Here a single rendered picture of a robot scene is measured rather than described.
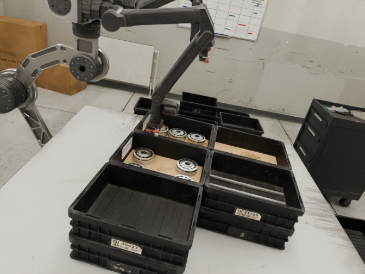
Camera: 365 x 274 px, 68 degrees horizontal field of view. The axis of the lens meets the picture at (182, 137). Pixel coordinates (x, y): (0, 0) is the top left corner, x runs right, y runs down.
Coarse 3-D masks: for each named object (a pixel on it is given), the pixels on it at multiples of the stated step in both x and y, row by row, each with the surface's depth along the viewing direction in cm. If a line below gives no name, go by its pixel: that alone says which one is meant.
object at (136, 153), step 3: (135, 150) 132; (138, 150) 133; (147, 150) 135; (150, 150) 135; (135, 153) 130; (138, 153) 130; (150, 153) 132; (153, 153) 133; (135, 156) 128; (138, 156) 128; (141, 156) 129; (144, 156) 129; (147, 156) 130; (150, 156) 131; (153, 156) 131; (141, 159) 127; (144, 159) 128; (147, 159) 128
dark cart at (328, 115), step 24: (312, 120) 259; (336, 120) 224; (360, 120) 239; (312, 144) 251; (336, 144) 234; (360, 144) 233; (312, 168) 246; (336, 168) 245; (360, 168) 244; (336, 192) 257; (360, 192) 256
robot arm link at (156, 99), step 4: (156, 96) 129; (156, 100) 130; (160, 100) 130; (164, 100) 135; (168, 100) 136; (156, 104) 132; (160, 104) 133; (164, 104) 133; (168, 104) 134; (172, 104) 134; (176, 104) 135; (168, 108) 135; (172, 108) 135; (176, 108) 135; (164, 112) 135; (168, 112) 135; (172, 112) 135
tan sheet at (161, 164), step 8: (128, 160) 129; (160, 160) 134; (168, 160) 136; (176, 160) 137; (152, 168) 128; (160, 168) 129; (168, 168) 130; (200, 168) 135; (192, 176) 128; (200, 176) 129
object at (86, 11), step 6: (78, 0) 104; (84, 0) 105; (90, 0) 105; (96, 0) 107; (78, 6) 105; (84, 6) 105; (90, 6) 105; (96, 6) 106; (78, 12) 106; (84, 12) 106; (90, 12) 107; (96, 12) 107; (78, 18) 107; (84, 18) 110; (90, 18) 109; (96, 18) 110
